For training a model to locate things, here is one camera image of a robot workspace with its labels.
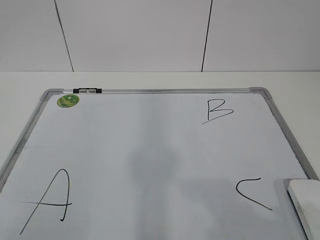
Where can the white whiteboard eraser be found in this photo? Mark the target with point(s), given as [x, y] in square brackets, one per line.
[305, 196]

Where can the round green sticker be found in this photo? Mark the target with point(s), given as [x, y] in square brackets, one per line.
[68, 101]

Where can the white whiteboard with grey frame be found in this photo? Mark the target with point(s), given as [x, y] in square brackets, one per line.
[185, 164]

